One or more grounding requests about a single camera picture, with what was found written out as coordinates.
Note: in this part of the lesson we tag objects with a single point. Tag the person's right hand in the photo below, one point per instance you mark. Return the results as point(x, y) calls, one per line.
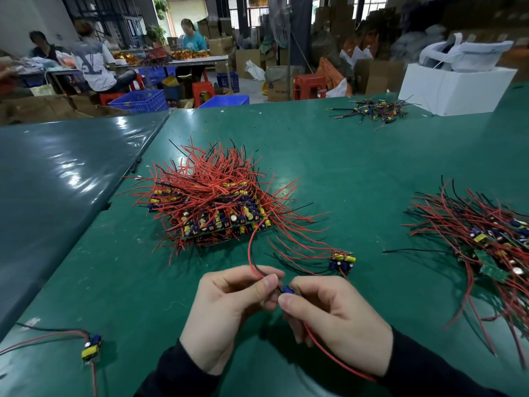
point(343, 322)

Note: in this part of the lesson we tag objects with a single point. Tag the person's left hand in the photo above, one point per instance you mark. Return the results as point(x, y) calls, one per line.
point(215, 310)

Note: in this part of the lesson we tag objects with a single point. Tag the person's right thumb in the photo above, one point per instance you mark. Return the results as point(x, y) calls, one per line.
point(299, 310)

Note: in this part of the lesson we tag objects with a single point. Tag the person's left thumb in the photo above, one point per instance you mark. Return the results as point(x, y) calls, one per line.
point(258, 291)

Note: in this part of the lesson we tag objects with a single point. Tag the person's left forearm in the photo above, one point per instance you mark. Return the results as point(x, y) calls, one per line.
point(177, 374)

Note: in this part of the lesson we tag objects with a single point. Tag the person's right forearm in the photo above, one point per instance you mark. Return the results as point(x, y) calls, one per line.
point(425, 372)

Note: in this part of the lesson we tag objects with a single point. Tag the blue plastic crate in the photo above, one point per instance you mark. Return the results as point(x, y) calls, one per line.
point(228, 81)
point(225, 101)
point(140, 101)

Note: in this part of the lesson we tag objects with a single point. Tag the spread heap of green boards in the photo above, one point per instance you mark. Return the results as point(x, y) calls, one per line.
point(483, 239)

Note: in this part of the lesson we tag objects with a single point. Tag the red plastic stool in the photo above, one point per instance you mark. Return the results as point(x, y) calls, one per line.
point(110, 97)
point(203, 91)
point(309, 86)

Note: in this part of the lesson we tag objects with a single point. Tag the brown cardboard box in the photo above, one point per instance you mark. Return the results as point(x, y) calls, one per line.
point(247, 61)
point(378, 76)
point(221, 46)
point(281, 84)

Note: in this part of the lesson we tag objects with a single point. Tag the white plastic sack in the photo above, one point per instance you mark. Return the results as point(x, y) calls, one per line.
point(254, 71)

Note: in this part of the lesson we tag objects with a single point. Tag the orange sack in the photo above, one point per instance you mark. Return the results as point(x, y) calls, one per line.
point(330, 74)

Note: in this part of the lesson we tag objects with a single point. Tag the standing fan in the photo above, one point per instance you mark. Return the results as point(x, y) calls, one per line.
point(283, 26)

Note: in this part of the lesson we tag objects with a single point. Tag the dark steel pillar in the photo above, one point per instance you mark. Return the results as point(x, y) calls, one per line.
point(301, 28)

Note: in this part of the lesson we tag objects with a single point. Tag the white cardboard box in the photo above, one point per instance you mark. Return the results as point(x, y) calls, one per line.
point(450, 88)

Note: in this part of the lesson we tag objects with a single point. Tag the green potted plant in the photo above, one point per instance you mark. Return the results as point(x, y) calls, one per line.
point(156, 33)

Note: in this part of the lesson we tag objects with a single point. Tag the flattened brown cardboard boxes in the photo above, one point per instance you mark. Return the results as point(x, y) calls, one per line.
point(41, 109)

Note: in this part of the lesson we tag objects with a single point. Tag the white plastic bag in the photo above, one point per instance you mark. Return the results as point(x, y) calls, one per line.
point(467, 51)

